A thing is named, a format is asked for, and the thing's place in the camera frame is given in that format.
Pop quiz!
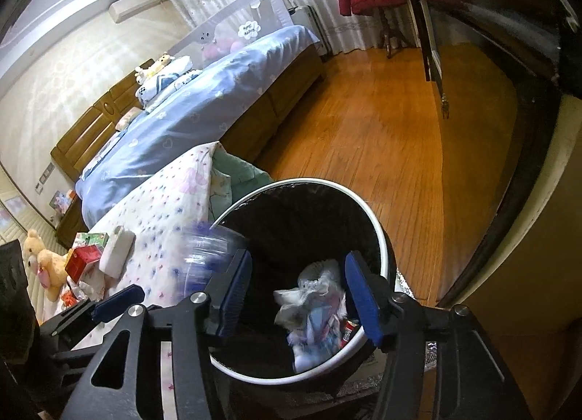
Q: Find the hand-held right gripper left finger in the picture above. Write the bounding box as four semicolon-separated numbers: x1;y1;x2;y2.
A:
59;249;253;420

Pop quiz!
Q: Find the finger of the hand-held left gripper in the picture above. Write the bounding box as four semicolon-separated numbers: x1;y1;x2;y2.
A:
41;284;146;348

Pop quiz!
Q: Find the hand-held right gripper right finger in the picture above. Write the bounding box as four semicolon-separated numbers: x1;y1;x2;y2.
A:
344;251;533;420

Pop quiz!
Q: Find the clear plastic cup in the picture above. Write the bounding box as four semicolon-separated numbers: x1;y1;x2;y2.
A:
182;224;248;307

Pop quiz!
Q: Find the black white-rimmed trash bin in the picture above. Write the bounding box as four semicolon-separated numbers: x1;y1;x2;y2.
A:
207;178;398;398

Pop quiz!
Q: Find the crumpled white plastic bag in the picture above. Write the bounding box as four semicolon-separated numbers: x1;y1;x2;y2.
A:
273;260;360;373

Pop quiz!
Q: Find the white tissue pack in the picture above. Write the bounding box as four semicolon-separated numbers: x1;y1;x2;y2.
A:
99;226;136;276

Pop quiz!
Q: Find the red box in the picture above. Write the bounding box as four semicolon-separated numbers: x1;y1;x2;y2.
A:
65;247;101;282

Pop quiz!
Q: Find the yellow teddy bear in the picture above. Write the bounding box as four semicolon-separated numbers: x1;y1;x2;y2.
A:
23;229;69;302

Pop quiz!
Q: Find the wooden nightstand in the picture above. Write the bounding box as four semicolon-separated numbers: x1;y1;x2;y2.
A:
55;193;88;250

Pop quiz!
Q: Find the white floral quilt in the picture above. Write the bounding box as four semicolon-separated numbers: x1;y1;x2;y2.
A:
41;142;237;420

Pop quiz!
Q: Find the green patterned quilt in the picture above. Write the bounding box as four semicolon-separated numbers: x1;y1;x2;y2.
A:
213;149;274;217

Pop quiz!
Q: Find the blue bed sheet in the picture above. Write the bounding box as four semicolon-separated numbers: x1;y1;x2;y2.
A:
75;24;321;239

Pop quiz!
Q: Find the wooden bed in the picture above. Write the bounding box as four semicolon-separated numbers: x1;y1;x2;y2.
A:
50;24;327;239

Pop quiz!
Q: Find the small pink pillow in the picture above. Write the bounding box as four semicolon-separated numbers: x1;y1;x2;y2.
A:
115;107;143;132

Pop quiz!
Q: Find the folded blue white quilt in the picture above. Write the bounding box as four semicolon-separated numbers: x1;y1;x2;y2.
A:
135;57;201;109

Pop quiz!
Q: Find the giraffe plush toy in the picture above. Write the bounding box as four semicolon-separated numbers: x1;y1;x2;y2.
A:
134;52;176;84

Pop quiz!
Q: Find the pink plush toy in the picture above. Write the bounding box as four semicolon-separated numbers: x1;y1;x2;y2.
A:
202;24;250;61

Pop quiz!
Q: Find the wooden coat rack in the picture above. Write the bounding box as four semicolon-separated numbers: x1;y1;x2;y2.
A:
373;6;410;59

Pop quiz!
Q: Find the white air conditioner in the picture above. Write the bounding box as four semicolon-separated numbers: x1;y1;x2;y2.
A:
109;0;163;23

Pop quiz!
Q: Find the black television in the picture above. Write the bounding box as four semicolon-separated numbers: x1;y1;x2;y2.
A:
404;0;574;120

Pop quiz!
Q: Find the wall switch panel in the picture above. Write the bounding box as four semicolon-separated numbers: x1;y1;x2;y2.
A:
35;163;56;195

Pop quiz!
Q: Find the grey mesh bed rail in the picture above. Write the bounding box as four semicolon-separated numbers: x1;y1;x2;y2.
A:
170;0;292;70

